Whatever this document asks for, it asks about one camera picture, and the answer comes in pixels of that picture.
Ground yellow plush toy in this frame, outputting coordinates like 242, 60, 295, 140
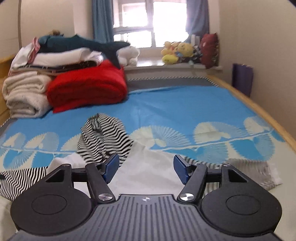
161, 41, 195, 65

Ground window with frame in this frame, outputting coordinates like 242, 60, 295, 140
112, 0, 188, 48

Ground dark red cushion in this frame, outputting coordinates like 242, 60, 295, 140
199, 33, 219, 69

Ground wooden bed frame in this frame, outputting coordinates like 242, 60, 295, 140
207, 75, 296, 152

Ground white plush toy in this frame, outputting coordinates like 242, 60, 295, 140
117, 46, 140, 67

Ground blue curtain left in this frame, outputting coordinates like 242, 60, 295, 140
92, 0, 114, 43

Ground blue patterned bed sheet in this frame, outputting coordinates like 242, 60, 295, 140
0, 76, 287, 172

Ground beige folded towel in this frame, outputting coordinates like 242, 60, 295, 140
2, 71, 53, 118

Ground grey striped white garment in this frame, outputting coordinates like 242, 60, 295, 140
47, 141, 282, 196

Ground black white striped sweater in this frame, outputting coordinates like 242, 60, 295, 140
1, 113, 133, 201

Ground blue curtain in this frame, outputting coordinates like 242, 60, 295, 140
92, 0, 114, 43
186, 0, 209, 37

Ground blue curtain right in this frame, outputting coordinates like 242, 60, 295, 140
186, 0, 209, 37

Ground purple bag by wall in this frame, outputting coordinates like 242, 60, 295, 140
232, 63, 254, 97

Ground dark teal shark plush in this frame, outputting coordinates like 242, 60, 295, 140
38, 35, 130, 69

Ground white folded bedding stack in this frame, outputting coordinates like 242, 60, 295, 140
9, 38, 104, 76

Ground red folded blanket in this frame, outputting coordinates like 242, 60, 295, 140
47, 60, 128, 113

